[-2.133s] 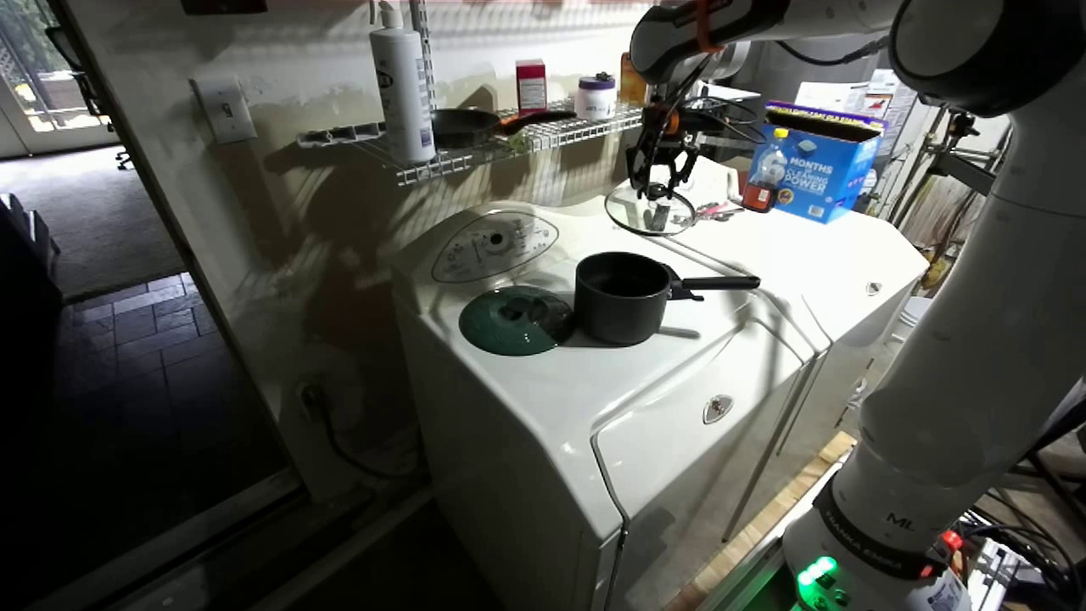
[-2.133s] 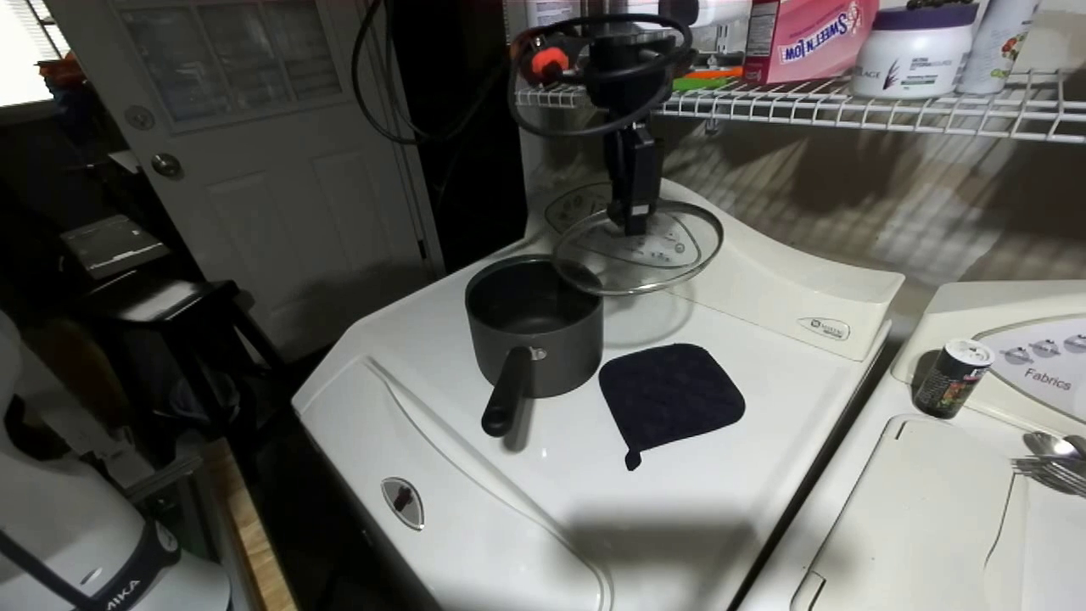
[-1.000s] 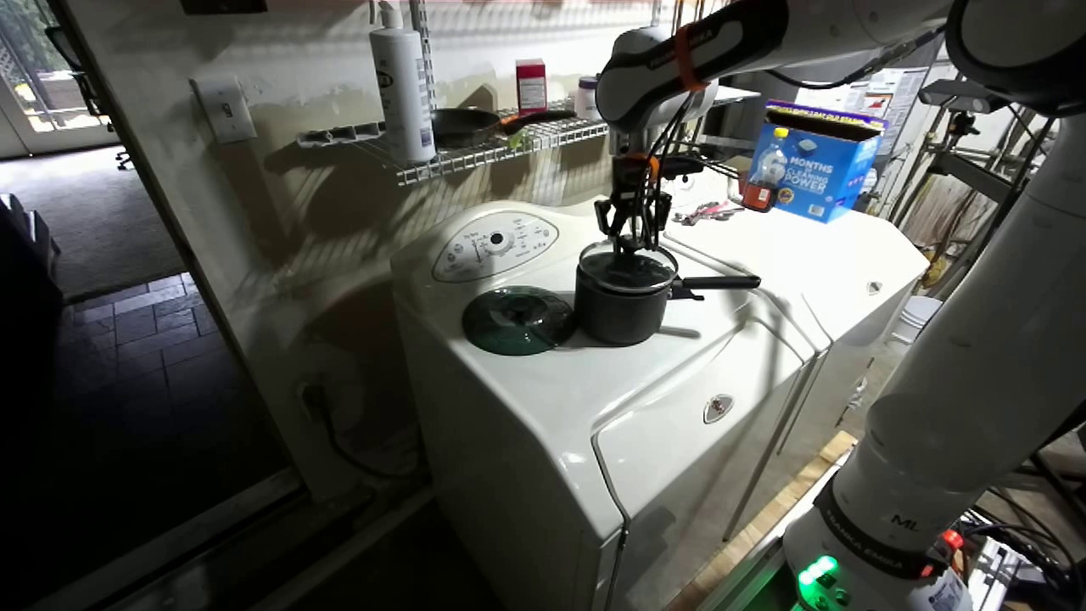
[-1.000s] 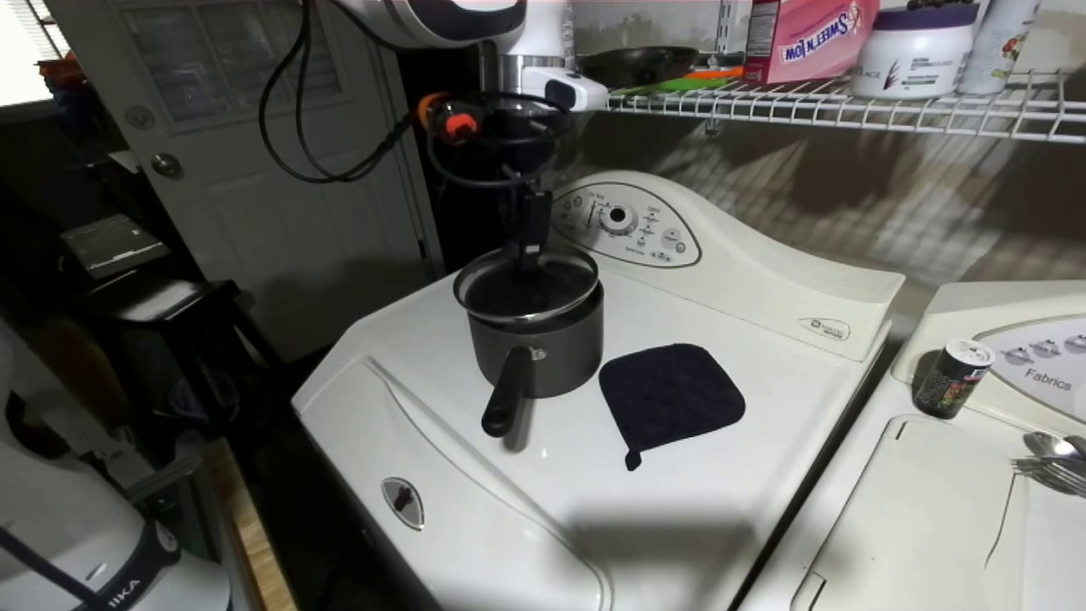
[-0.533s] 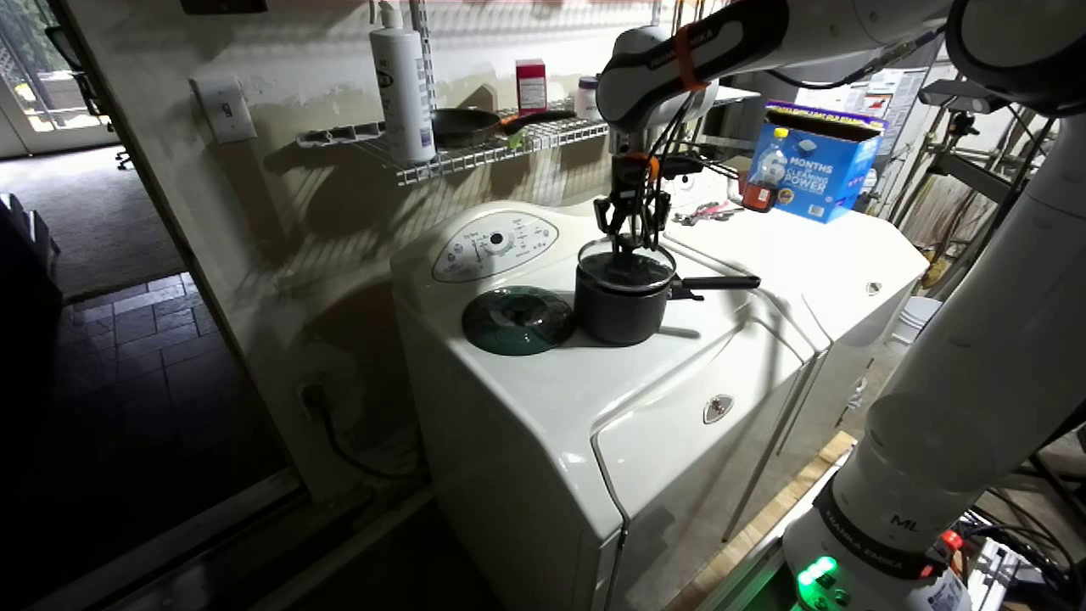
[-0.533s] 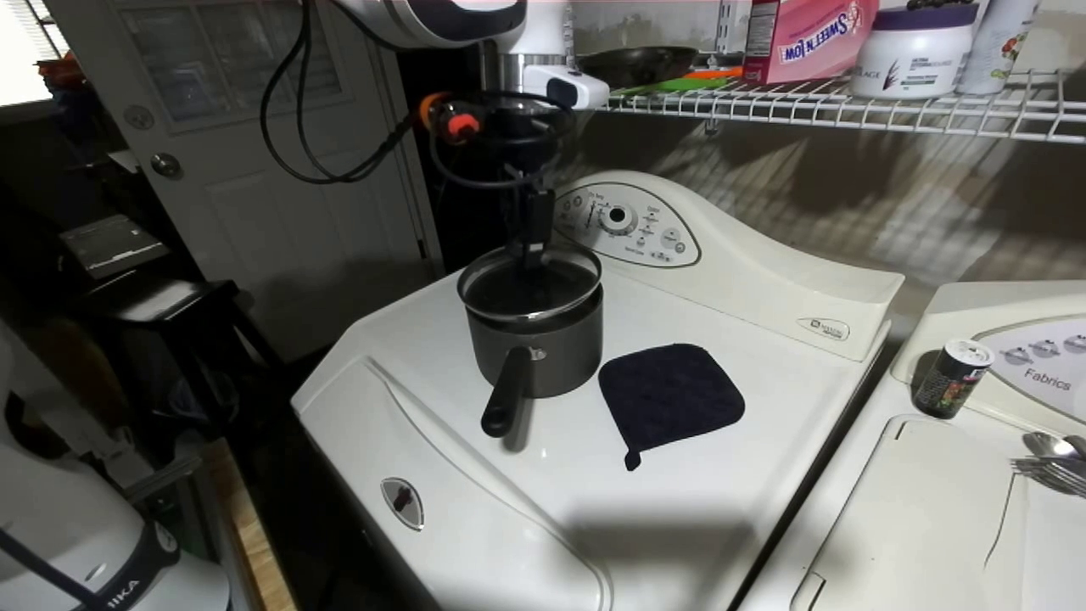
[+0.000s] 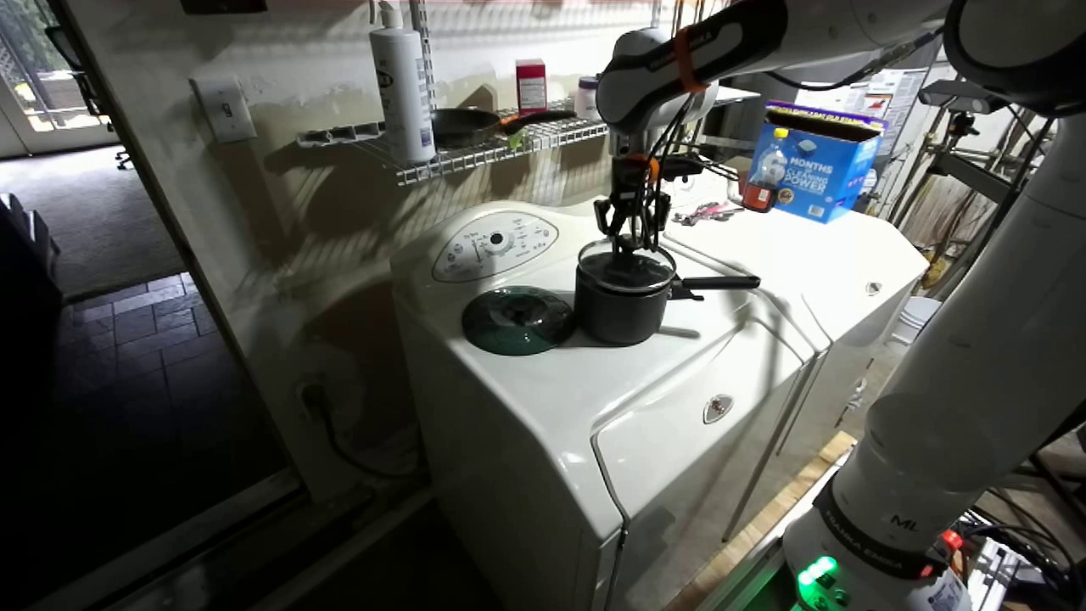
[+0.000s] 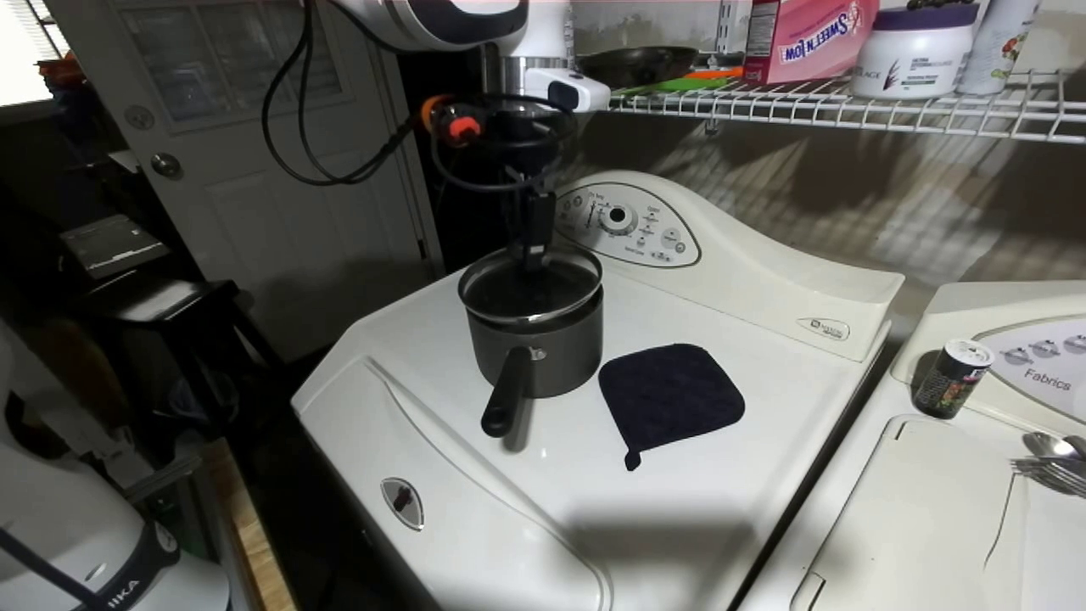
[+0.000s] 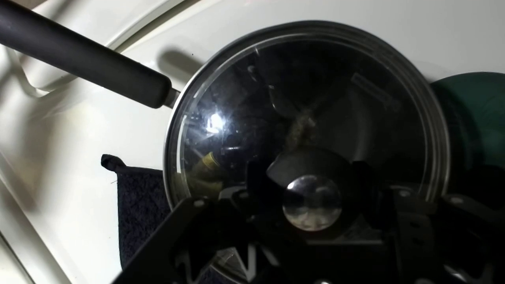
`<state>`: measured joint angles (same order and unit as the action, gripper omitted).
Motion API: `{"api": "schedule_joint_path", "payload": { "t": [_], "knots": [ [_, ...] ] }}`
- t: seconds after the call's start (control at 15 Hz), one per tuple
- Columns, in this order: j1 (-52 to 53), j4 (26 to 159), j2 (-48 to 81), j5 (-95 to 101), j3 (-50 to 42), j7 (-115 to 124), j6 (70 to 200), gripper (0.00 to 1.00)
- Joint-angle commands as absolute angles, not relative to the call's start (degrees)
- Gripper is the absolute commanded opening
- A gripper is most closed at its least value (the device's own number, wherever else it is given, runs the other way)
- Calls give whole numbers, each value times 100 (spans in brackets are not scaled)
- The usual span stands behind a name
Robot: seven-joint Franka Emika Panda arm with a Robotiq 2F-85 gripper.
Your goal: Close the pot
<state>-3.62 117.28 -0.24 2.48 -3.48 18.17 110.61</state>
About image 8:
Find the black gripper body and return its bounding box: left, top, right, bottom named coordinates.
left=493, top=101, right=567, bottom=245

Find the dark quilted pot holder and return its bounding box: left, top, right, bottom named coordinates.
left=593, top=339, right=750, bottom=476

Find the tall white bottle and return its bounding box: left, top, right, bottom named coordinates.
left=520, top=0, right=576, bottom=74

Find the black pan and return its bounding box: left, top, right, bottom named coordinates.
left=574, top=40, right=705, bottom=91

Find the white washing machine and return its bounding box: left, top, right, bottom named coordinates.
left=289, top=165, right=908, bottom=611

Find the white panel door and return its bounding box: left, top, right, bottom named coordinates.
left=44, top=0, right=449, bottom=365

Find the red pink cardboard box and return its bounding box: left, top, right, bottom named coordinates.
left=743, top=0, right=881, bottom=88

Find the black stand furniture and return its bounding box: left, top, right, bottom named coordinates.
left=51, top=209, right=289, bottom=458

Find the wooden board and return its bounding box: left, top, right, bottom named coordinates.
left=212, top=439, right=299, bottom=611

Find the white jar with purple lid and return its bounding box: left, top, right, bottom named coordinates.
left=850, top=0, right=983, bottom=105

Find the white dryer machine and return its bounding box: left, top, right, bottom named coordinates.
left=740, top=278, right=1086, bottom=611

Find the white printed canister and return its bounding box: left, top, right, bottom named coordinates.
left=955, top=0, right=1045, bottom=101

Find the metal spoon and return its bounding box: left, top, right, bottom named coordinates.
left=1018, top=426, right=1086, bottom=465

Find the orange cable connector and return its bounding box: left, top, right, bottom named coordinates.
left=419, top=91, right=484, bottom=145

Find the dark grey pot with handle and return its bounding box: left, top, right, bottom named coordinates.
left=456, top=246, right=608, bottom=441

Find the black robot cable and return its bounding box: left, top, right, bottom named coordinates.
left=259, top=0, right=423, bottom=188

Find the white wire shelf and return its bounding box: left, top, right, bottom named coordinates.
left=605, top=69, right=1086, bottom=150

